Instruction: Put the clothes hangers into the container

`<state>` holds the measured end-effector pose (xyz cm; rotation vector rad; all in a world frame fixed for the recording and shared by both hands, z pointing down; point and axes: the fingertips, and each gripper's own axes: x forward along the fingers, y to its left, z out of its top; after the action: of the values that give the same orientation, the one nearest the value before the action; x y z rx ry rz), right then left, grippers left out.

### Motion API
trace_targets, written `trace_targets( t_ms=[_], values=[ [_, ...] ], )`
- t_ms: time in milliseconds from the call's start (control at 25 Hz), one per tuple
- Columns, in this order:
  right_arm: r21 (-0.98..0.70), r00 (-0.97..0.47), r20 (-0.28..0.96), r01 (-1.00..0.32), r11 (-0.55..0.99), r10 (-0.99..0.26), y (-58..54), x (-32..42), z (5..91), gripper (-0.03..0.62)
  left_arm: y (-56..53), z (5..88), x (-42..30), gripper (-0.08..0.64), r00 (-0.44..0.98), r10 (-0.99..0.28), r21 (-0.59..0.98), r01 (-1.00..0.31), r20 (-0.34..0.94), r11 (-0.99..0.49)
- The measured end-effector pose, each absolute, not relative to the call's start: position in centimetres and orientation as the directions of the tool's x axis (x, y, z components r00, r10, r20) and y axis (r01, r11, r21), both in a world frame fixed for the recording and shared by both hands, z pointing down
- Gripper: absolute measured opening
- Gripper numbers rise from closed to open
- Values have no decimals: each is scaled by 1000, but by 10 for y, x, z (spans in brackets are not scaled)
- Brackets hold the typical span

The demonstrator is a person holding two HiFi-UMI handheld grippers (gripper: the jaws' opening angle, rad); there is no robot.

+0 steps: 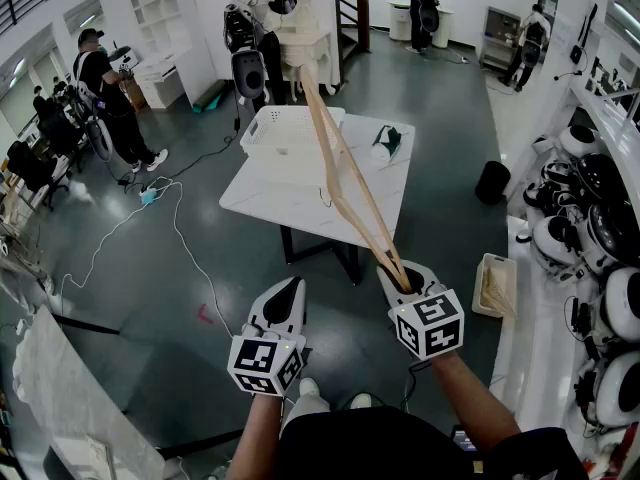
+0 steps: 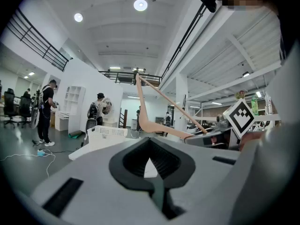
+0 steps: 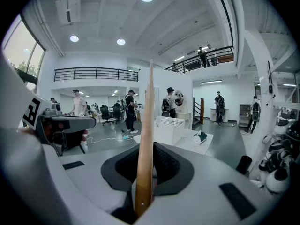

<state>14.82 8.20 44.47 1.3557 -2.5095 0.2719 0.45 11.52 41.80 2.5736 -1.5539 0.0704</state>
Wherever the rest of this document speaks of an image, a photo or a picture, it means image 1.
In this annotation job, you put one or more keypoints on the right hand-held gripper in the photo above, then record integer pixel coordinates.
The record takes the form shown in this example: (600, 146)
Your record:
(430, 323)

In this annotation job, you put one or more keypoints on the white long counter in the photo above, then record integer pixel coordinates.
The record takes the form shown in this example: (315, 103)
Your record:
(607, 113)

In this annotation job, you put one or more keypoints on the blue power strip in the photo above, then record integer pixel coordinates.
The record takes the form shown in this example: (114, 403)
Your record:
(148, 197)

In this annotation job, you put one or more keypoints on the person's light trouser leg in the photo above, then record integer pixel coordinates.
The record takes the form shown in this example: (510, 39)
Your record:
(305, 413)

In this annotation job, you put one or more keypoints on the person's white shoe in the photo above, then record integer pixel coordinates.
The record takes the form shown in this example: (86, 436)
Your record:
(361, 400)
(309, 387)

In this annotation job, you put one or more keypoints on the person's black shirt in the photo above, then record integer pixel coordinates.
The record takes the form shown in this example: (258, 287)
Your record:
(380, 448)

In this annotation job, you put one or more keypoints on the person's left forearm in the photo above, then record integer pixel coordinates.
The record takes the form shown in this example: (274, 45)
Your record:
(255, 433)

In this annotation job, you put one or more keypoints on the white bookshelf desk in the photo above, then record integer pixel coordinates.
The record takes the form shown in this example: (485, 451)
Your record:
(165, 43)

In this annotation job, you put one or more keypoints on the pile of white black helmets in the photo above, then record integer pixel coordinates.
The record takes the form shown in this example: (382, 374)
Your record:
(600, 248)

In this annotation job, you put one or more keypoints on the brown wooden stair post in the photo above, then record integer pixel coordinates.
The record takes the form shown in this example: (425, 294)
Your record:
(363, 13)

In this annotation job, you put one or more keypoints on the white plastic basket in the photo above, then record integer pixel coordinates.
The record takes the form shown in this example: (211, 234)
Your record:
(280, 133)

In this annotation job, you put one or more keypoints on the black hanging device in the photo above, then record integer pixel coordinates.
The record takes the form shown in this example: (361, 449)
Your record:
(582, 33)

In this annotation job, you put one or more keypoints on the small dark screen device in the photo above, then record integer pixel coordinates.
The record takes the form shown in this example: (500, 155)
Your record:
(464, 439)

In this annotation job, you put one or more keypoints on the white marble table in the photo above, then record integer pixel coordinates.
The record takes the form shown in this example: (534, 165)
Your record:
(280, 208)

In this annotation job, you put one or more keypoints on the grey open cabinet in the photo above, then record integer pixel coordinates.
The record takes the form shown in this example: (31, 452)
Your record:
(500, 38)

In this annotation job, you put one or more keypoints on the wooden clothes hanger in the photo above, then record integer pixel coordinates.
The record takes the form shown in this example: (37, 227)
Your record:
(312, 98)

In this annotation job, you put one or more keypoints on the teal rolled mat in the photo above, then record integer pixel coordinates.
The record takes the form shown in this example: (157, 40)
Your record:
(210, 99)

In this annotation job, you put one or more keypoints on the person's right forearm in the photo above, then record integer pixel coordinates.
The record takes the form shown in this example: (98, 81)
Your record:
(470, 398)

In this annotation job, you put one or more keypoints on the white vanity dresser with mirror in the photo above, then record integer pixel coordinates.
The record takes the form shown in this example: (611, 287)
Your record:
(305, 38)

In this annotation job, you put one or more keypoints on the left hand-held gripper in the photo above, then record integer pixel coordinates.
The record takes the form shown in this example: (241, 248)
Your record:
(260, 363)

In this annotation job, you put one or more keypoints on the black round bin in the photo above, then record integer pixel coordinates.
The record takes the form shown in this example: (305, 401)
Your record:
(492, 183)

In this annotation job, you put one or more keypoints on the white round pedestal counter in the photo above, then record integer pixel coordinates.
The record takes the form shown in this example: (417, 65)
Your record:
(400, 20)

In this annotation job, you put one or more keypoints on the black office chair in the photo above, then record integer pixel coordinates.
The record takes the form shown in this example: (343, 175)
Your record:
(30, 168)
(57, 128)

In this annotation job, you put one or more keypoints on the grey marble counter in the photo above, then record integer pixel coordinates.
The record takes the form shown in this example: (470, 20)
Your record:
(65, 383)

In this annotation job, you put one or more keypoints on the dark staircase railing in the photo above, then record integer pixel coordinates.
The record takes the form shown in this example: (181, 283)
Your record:
(346, 23)

